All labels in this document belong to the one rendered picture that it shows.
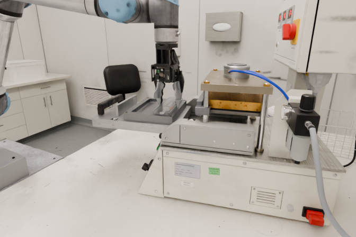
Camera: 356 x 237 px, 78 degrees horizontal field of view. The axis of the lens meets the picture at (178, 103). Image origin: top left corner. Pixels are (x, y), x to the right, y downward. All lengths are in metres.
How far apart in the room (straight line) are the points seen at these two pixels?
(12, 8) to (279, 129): 0.83
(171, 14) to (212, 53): 1.59
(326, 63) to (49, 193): 0.85
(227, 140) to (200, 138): 0.07
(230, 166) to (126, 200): 0.33
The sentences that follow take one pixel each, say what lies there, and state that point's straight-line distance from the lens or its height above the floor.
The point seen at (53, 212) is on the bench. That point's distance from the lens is 0.78.
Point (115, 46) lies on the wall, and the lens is 2.84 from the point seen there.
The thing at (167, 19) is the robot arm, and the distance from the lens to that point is 0.68.
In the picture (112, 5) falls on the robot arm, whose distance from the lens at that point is 0.56.
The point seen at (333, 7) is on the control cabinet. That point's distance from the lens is 0.57.
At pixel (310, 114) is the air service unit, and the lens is 0.48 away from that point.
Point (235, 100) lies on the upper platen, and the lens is 0.63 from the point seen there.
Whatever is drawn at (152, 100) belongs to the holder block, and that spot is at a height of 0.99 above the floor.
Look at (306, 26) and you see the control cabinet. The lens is 0.56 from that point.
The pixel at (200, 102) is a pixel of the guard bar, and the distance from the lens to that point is 0.62.
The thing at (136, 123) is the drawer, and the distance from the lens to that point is 0.71.
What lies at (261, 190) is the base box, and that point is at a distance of 0.66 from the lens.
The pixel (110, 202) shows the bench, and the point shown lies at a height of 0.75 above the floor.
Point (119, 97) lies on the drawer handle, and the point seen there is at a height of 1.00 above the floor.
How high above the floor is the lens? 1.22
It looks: 17 degrees down
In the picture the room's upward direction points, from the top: straight up
